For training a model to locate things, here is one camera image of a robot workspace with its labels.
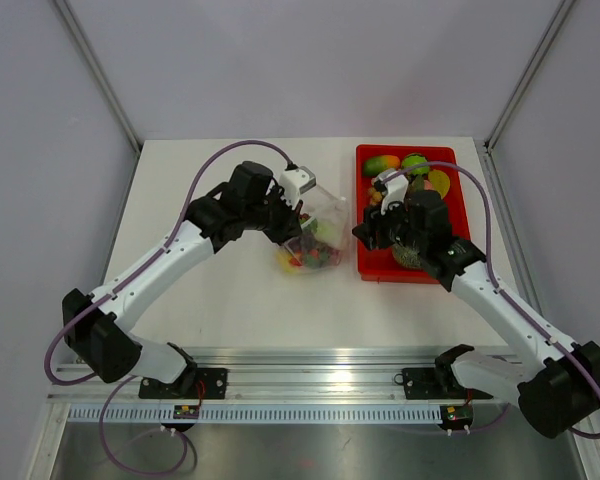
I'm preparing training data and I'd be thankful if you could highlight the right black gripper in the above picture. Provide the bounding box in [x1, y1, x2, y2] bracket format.
[352, 191, 427, 253]

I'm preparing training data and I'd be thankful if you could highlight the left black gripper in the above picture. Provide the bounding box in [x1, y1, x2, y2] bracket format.
[243, 185, 303, 246]

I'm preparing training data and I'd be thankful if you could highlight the pink red grape bunch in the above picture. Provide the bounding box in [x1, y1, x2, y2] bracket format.
[317, 247, 342, 268]

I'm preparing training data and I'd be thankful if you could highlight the clear zip top bag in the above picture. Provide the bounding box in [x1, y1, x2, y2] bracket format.
[276, 186, 349, 274]

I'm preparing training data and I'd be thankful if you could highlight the yellow mango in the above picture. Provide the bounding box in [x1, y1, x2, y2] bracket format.
[275, 251, 302, 274]

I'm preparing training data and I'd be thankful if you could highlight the dark red grape bunch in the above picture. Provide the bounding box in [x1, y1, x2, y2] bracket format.
[292, 231, 324, 256]

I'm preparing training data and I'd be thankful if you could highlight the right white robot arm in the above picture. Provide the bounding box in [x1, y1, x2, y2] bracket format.
[352, 191, 600, 438]

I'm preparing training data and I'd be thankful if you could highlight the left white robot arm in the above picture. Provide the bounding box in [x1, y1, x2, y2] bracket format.
[62, 161, 316, 398]

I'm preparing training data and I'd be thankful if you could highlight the tan longan bunch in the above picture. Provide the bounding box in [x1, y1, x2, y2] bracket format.
[367, 181, 386, 206]

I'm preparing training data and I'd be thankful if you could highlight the green netted melon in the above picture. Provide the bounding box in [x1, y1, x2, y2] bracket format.
[391, 244, 421, 270]

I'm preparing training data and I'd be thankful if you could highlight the red plastic tray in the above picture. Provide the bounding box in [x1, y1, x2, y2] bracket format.
[352, 144, 486, 289]

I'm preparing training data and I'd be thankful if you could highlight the peach fruit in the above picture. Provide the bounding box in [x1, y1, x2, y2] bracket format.
[362, 155, 401, 178]

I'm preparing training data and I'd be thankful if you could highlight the green leafy vegetable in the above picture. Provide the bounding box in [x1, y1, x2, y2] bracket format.
[401, 153, 430, 176]

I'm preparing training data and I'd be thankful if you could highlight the yellow star fruit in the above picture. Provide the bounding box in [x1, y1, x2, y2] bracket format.
[427, 170, 451, 199]

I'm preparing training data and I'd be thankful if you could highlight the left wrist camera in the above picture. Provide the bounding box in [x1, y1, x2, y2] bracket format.
[278, 167, 317, 209]

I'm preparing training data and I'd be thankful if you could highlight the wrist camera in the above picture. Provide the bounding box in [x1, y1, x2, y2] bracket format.
[372, 168, 409, 215]
[278, 167, 317, 209]

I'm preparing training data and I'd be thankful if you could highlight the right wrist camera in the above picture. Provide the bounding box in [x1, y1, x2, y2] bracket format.
[372, 168, 409, 215]

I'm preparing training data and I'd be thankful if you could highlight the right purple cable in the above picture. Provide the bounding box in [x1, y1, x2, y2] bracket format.
[379, 161, 600, 440]

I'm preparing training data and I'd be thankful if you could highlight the purple cable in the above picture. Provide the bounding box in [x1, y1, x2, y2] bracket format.
[379, 161, 600, 440]
[44, 139, 296, 474]

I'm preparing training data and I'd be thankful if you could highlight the right aluminium frame post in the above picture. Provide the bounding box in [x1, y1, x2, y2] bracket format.
[483, 0, 579, 154]

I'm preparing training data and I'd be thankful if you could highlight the aluminium frame post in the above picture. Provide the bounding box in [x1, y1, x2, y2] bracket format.
[483, 0, 579, 154]
[54, 0, 142, 156]

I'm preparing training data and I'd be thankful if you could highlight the aluminium rail beam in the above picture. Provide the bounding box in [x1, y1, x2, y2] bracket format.
[47, 349, 591, 405]

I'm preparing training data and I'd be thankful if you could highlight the left aluminium frame post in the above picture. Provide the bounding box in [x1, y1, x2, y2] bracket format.
[54, 0, 142, 156]

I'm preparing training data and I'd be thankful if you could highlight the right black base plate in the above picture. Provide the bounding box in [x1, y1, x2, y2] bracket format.
[393, 367, 492, 401]

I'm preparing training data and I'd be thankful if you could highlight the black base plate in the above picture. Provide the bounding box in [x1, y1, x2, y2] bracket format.
[138, 367, 228, 400]
[393, 367, 492, 401]

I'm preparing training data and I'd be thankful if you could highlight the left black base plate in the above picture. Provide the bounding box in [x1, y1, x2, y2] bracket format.
[138, 367, 228, 400]

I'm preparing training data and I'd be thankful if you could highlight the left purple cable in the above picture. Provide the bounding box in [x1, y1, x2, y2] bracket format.
[44, 139, 296, 474]

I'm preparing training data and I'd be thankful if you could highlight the white slotted cable duct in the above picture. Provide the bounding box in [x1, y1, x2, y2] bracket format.
[68, 404, 442, 425]

